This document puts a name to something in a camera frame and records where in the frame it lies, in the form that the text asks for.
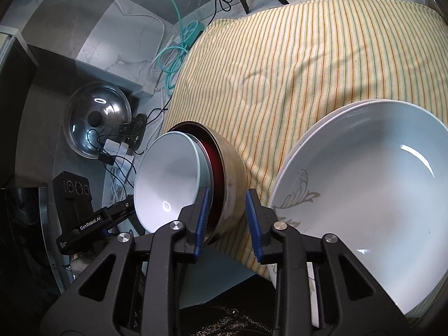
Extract red steel bowl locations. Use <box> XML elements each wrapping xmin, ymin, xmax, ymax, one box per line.
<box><xmin>168</xmin><ymin>122</ymin><xmax>223</xmax><ymax>239</ymax></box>

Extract glass pot lid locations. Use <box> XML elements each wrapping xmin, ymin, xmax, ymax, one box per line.
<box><xmin>64</xmin><ymin>82</ymin><xmax>133</xmax><ymax>160</ymax></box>

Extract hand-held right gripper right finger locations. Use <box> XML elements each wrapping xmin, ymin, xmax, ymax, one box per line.
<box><xmin>245</xmin><ymin>189</ymin><xmax>410</xmax><ymax>336</ymax></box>

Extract thin black cables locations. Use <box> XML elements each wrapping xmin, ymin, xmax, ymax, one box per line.
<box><xmin>87</xmin><ymin>105</ymin><xmax>172</xmax><ymax>190</ymax></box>

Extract black round device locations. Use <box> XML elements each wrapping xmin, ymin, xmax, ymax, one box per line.
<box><xmin>121</xmin><ymin>114</ymin><xmax>148</xmax><ymax>148</ymax></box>

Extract white cable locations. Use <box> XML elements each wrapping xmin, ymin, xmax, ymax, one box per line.
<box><xmin>45</xmin><ymin>0</ymin><xmax>169</xmax><ymax>88</ymax></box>

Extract pale green white bowl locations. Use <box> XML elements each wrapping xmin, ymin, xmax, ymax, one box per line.
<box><xmin>134</xmin><ymin>131</ymin><xmax>214</xmax><ymax>233</ymax></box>

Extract yellow striped cloth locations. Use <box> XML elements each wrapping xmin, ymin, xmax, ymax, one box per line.
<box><xmin>168</xmin><ymin>0</ymin><xmax>448</xmax><ymax>281</ymax></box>

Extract white plate branch flower print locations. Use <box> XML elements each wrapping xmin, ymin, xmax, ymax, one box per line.
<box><xmin>276</xmin><ymin>99</ymin><xmax>389</xmax><ymax>186</ymax></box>

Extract large steel bowl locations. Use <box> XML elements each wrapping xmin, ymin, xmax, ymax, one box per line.
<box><xmin>175</xmin><ymin>121</ymin><xmax>250</xmax><ymax>246</ymax></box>

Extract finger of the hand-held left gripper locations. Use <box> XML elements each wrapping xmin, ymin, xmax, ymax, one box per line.
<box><xmin>101</xmin><ymin>208</ymin><xmax>136</xmax><ymax>237</ymax></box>
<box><xmin>104</xmin><ymin>195</ymin><xmax>136</xmax><ymax>220</ymax></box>

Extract white plate grey leaf print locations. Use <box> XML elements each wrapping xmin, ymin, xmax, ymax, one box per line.
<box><xmin>268</xmin><ymin>100</ymin><xmax>448</xmax><ymax>317</ymax></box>

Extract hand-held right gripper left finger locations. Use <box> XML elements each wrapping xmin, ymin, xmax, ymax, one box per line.
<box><xmin>40</xmin><ymin>186</ymin><xmax>211</xmax><ymax>336</ymax></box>

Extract dark sparkly clothing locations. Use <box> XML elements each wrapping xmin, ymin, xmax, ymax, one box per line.
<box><xmin>178</xmin><ymin>304</ymin><xmax>281</xmax><ymax>336</ymax></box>

